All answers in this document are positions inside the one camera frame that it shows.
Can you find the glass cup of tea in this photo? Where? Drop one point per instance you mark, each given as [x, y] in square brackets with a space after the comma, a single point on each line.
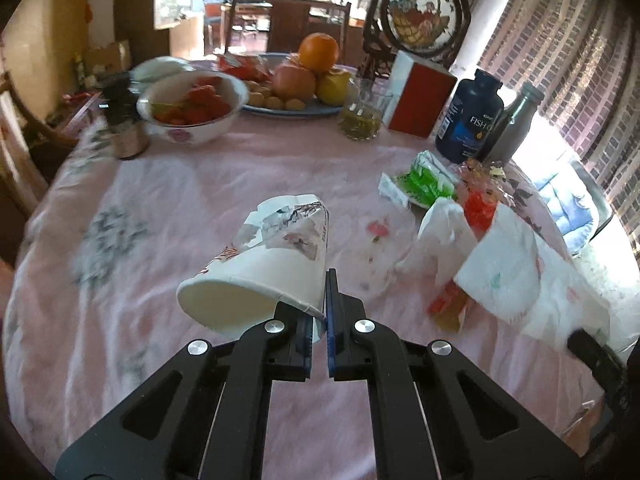
[362, 120]

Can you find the curved wooden chair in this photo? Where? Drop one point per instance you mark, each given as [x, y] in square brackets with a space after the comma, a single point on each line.
[20, 160]

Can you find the blue rimmed fruit plate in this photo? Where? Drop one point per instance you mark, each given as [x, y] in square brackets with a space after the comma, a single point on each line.
[280, 111]

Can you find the red apple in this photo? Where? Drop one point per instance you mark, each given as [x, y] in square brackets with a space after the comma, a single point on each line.
[292, 82]

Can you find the white printed paper napkin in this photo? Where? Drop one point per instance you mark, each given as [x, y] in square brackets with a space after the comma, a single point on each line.
[515, 280]

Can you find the red plastic mesh net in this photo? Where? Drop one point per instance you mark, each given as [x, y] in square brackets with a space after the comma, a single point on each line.
[480, 210]

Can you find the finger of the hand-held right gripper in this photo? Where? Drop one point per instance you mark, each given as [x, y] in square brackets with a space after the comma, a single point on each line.
[595, 360]

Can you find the dark blue supplement bottle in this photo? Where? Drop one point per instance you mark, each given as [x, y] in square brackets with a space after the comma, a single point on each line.
[467, 120]

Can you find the white floral enamel bowl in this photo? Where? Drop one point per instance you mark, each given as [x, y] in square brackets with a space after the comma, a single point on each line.
[200, 132]

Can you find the plain white bowl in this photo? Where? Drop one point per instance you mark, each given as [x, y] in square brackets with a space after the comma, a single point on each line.
[157, 67]

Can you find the dark wooden dining chair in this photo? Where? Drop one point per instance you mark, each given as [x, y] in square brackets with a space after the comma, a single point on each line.
[290, 20]

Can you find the pile of red strawberries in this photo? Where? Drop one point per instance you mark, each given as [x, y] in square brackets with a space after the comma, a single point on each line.
[197, 102]

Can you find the red snack packet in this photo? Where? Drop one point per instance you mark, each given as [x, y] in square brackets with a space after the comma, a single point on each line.
[242, 67]

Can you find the orange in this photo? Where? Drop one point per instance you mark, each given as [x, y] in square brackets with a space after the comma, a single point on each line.
[319, 52]

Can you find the orange snack wrapper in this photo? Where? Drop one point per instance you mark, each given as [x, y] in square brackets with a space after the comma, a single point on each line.
[447, 307]

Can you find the grey metal bottle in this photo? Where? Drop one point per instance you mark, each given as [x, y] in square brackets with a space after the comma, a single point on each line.
[515, 125]

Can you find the red and white box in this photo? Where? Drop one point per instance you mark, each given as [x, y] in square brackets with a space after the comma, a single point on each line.
[422, 95]

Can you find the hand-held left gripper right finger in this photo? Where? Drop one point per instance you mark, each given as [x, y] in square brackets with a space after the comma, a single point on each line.
[331, 320]

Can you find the pink floral tablecloth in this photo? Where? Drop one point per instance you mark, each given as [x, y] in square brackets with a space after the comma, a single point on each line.
[200, 195]

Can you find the brick pattern curtain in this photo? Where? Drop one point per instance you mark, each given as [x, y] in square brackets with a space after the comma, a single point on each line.
[565, 60]

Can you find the white printed paper cup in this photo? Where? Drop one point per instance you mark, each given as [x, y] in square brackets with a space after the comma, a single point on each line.
[260, 275]

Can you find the round framed basket ornament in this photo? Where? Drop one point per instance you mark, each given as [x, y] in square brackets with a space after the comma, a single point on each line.
[417, 15]

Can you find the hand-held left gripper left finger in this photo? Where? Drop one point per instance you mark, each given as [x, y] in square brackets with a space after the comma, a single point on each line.
[301, 355]

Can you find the cardboard box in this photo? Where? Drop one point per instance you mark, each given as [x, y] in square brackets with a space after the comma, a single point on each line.
[105, 57]

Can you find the pile of small brown fruits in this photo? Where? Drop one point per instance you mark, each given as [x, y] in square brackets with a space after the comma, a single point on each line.
[272, 100]

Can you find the green and white wrapper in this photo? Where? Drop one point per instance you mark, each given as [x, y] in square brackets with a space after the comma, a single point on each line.
[425, 185]

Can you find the clear crinkled plastic wrapper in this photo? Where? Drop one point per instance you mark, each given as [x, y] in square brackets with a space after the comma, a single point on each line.
[480, 175]

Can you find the crumpled white tissue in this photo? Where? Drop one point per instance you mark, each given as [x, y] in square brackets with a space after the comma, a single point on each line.
[440, 240]

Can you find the light blue cushion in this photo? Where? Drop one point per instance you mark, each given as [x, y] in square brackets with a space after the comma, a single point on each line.
[570, 205]

